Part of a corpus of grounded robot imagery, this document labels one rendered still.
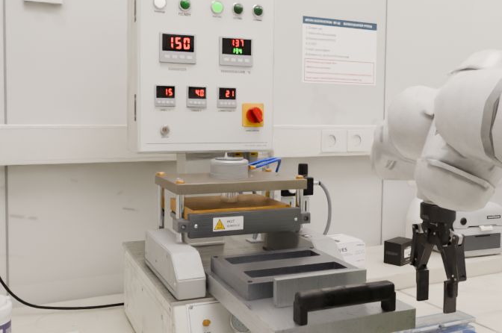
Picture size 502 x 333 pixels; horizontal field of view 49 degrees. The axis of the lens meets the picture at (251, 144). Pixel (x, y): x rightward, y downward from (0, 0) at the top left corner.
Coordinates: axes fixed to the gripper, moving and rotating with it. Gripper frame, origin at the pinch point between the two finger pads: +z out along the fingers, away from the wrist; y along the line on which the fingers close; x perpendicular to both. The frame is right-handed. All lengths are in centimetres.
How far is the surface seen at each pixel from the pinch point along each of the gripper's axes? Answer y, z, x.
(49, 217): -58, -12, -76
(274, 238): -14.7, -12.2, -32.4
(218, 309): 7, -7, -54
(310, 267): 14.6, -14.4, -40.6
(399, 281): -30.2, 7.6, 15.0
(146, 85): -27, -46, -58
